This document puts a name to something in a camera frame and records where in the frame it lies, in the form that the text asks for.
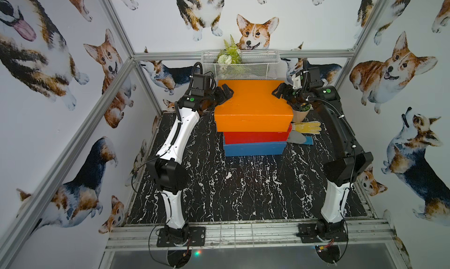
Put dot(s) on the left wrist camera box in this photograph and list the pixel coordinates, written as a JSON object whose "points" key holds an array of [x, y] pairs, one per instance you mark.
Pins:
{"points": [[200, 83]]}

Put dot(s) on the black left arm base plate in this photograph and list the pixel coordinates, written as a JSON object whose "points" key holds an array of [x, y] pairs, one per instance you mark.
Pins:
{"points": [[187, 236]]}

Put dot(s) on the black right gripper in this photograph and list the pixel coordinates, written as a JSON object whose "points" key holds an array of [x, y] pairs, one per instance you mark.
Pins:
{"points": [[286, 88]]}

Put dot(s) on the red shoebox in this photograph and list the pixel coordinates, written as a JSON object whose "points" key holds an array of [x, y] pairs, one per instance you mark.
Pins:
{"points": [[256, 137]]}

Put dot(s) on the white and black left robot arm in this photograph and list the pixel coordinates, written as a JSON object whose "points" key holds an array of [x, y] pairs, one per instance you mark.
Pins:
{"points": [[166, 170]]}

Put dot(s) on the orange shoebox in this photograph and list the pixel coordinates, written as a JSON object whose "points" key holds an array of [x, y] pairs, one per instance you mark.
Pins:
{"points": [[253, 108]]}

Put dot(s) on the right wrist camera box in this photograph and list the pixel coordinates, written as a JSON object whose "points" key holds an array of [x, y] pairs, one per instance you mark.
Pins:
{"points": [[307, 79]]}

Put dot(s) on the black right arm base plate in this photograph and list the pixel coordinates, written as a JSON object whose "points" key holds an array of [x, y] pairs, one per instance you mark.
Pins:
{"points": [[322, 232]]}

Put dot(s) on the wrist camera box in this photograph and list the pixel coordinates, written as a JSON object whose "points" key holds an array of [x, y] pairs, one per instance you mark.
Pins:
{"points": [[200, 83], [307, 79]]}

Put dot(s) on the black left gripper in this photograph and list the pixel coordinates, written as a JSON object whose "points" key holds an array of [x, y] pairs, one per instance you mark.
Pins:
{"points": [[218, 94]]}

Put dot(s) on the yellow knit work glove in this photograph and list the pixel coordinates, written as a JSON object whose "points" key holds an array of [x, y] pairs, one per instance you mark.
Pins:
{"points": [[311, 127]]}

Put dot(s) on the white wire mesh basket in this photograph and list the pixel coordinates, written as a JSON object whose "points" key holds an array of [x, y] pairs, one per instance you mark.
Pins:
{"points": [[253, 65]]}

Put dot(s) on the aluminium front rail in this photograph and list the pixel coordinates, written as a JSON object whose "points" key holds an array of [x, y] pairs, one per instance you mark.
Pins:
{"points": [[238, 235]]}

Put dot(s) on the green artificial fern plant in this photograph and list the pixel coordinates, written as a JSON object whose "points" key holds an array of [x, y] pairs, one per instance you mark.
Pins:
{"points": [[229, 61]]}

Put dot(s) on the beige pot with succulent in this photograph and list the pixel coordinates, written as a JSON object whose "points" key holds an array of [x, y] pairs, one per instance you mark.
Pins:
{"points": [[300, 114]]}

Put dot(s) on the blue shoebox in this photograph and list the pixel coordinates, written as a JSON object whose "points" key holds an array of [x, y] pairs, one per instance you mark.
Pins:
{"points": [[253, 149]]}

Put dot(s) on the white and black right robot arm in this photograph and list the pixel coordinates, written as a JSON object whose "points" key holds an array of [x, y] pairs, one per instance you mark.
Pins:
{"points": [[350, 157]]}

